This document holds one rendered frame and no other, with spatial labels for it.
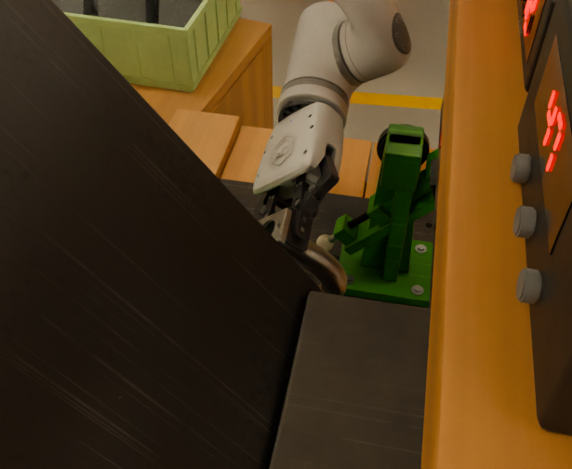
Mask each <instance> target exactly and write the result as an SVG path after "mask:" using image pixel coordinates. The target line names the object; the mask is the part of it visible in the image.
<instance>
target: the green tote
mask: <svg viewBox="0 0 572 469"><path fill-rule="evenodd" d="M242 9H243V6H240V0H204V1H203V2H202V3H201V5H200V6H199V8H197V9H196V11H195V12H194V14H193V15H192V17H191V18H190V20H189V21H188V23H187V24H186V25H185V27H184V28H181V27H175V26H167V25H160V24H152V23H146V22H138V21H131V20H118V19H110V18H103V17H96V16H88V15H82V14H74V13H67V12H64V14H65V15H66V16H67V17H68V18H69V19H70V20H71V21H72V22H73V23H74V24H75V25H76V26H77V28H78V29H79V30H80V31H81V32H82V33H83V34H84V35H85V36H86V37H87V38H88V39H89V40H90V42H91V43H92V44H93V45H94V46H95V47H96V48H97V49H98V50H99V51H100V52H101V53H102V54H103V56H104V57H105V58H106V59H107V60H108V61H109V62H110V63H111V64H112V65H113V66H114V67H115V68H116V70H117V71H118V72H119V73H120V74H121V75H122V76H123V77H124V78H125V79H126V80H127V81H128V82H129V84H135V85H142V86H148V87H160V88H166V89H173V90H179V91H186V92H194V91H195V89H196V87H197V86H198V84H199V83H200V81H201V79H202V78H203V76H204V74H205V73H206V70H207V69H208V67H209V65H210V64H211V62H212V61H213V60H214V58H215V57H216V55H217V53H218V52H219V49H220V48H221V46H222V44H223V43H224V41H225V40H226V38H227V36H228V35H229V33H230V31H231V30H232V28H233V26H234V25H235V23H236V22H237V20H238V19H239V17H240V15H241V10H242Z"/></svg>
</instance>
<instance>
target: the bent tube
mask: <svg viewBox="0 0 572 469"><path fill-rule="evenodd" d="M291 214H292V210H290V209H289V208H285V209H283V210H280V211H278V212H276V213H273V214H272V215H270V216H268V217H265V218H263V219H261V220H259V223H260V224H261V225H262V226H263V227H264V228H265V229H266V230H267V231H268V232H269V233H270V234H271V235H272V236H273V238H274V239H275V240H276V241H277V242H278V243H279V244H280V245H281V246H282V247H283V248H284V249H285V250H286V252H287V253H288V254H289V255H290V256H291V257H292V258H293V259H294V260H295V261H296V262H297V263H298V264H299V266H300V267H302V268H303V269H305V270H307V271H309V272H310V273H312V274H313V275H315V276H316V277H317V278H318V279H319V280H320V281H321V284H320V285H318V286H319V287H320V288H321V289H322V290H323V291H324V292H325V293H329V294H336V295H341V296H343V295H344V293H345V291H346V288H347V275H346V273H345V271H344V269H343V267H342V266H341V264H340V263H339V261H338V260H337V259H336V258H335V257H334V256H333V255H331V254H330V253H329V252H328V251H326V250H325V249H323V248H321V247H319V246H318V245H316V244H314V242H312V241H311V240H309V244H308V248H307V251H304V252H300V251H298V250H296V249H294V248H292V247H291V246H289V245H288V244H286V235H287V231H288V226H289V223H290V219H291Z"/></svg>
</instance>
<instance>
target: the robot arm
mask: <svg viewBox="0 0 572 469"><path fill-rule="evenodd" d="M333 1H334V2H330V1H325V2H319V3H315V4H313V5H311V6H309V7H307V8H306V9H305V10H304V11H303V12H302V13H301V15H300V17H299V23H298V27H297V30H296V34H295V38H294V42H293V46H292V49H291V53H290V57H289V61H288V65H287V68H286V75H285V79H284V83H283V86H282V90H281V94H280V98H279V101H278V105H277V109H276V114H277V118H278V124H277V125H276V126H275V128H274V130H273V132H272V134H271V137H270V138H269V140H268V142H267V145H266V148H265V150H264V153H263V156H262V158H261V161H260V164H259V169H258V172H257V176H256V179H255V182H254V186H253V194H256V195H259V194H261V197H260V198H259V201H258V203H257V205H256V206H255V208H254V212H256V213H258V214H259V215H260V216H262V218H265V217H268V216H270V215H272V214H273V213H276V212H277V211H276V210H274V209H275V206H278V208H279V209H282V210H283V209H285V208H289V209H290V210H292V214H291V219H290V223H289V226H288V231H287V235H286V244H288V245H289V246H291V247H292V248H294V249H296V250H298V251H300V252H304V251H307V248H308V244H309V239H310V234H311V229H312V225H313V220H312V218H315V217H316V216H317V214H318V212H319V205H320V204H321V202H322V201H323V200H324V198H325V197H326V193H328V192H329V191H330V190H331V189H332V188H333V187H334V186H335V185H336V184H337V183H338V182H339V170H340V164H341V158H342V151H343V136H344V131H343V129H344V128H345V125H346V120H347V115H348V110H349V105H350V100H351V96H352V94H353V92H354V91H355V90H356V89H357V88H358V87H359V86H361V85H362V84H363V83H365V82H368V81H370V80H373V79H376V78H379V77H382V76H384V75H386V74H391V73H393V72H395V71H397V70H398V69H400V68H401V67H403V66H404V65H405V64H406V62H407V61H408V59H409V57H410V54H411V41H410V37H409V32H408V29H407V28H406V25H405V22H404V20H403V18H402V16H401V13H400V11H399V9H398V7H397V5H396V4H395V3H394V1H393V0H333Z"/></svg>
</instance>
